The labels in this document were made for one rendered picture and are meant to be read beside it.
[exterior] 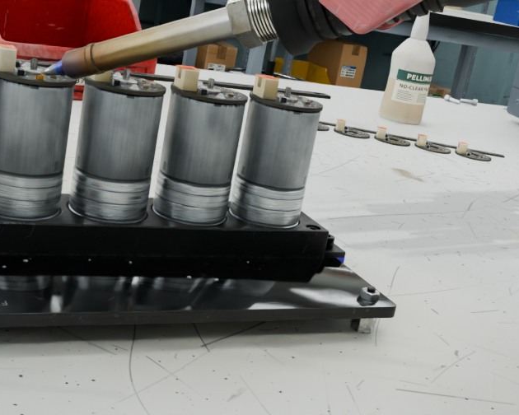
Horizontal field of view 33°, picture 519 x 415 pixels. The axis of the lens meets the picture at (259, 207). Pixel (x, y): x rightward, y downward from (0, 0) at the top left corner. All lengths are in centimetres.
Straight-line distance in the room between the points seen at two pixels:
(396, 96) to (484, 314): 38
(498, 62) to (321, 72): 151
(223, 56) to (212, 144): 429
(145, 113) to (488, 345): 13
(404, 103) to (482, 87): 535
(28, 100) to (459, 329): 16
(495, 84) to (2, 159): 587
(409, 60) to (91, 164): 44
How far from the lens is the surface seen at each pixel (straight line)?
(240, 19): 22
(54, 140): 26
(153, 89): 27
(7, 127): 26
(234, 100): 28
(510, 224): 46
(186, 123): 28
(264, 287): 27
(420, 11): 21
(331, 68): 498
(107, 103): 26
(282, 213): 29
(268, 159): 29
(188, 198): 28
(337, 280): 29
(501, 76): 610
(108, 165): 27
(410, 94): 68
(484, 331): 31
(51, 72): 26
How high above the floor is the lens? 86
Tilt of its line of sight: 16 degrees down
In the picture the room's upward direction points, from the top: 11 degrees clockwise
